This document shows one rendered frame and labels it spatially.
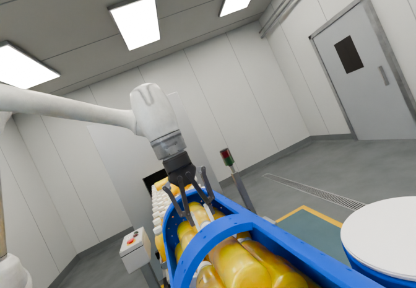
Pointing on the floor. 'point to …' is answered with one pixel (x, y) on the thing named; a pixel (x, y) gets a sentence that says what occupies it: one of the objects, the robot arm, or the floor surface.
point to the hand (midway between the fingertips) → (203, 220)
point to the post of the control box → (150, 276)
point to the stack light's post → (242, 192)
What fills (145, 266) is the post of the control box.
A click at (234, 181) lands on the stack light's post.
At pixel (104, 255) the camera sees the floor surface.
